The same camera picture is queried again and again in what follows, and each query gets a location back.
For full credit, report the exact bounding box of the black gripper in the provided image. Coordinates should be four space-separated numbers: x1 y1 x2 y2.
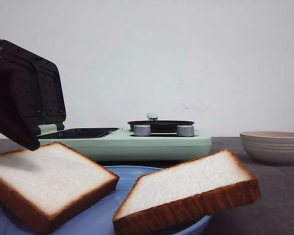
0 39 40 151

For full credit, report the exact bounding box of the mint green breakfast maker lid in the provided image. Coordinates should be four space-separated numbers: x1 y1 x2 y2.
0 40 66 136

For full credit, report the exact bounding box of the white bread slice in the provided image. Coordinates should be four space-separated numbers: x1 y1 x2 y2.
0 142 119 235
112 149 261 235

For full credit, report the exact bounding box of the left silver control knob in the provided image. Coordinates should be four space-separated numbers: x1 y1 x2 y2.
133 124 151 137

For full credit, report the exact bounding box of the silver control knob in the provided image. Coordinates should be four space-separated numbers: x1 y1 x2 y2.
177 125 195 137
133 124 151 137

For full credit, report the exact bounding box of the blue plate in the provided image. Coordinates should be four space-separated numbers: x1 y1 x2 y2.
0 165 211 235

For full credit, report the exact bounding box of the black frying pan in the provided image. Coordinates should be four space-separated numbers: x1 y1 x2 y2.
127 112 194 134

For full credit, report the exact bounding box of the right silver control knob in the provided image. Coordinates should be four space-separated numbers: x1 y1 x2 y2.
177 125 195 137

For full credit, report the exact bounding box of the beige ribbed bowl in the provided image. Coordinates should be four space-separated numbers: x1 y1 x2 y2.
240 131 294 165

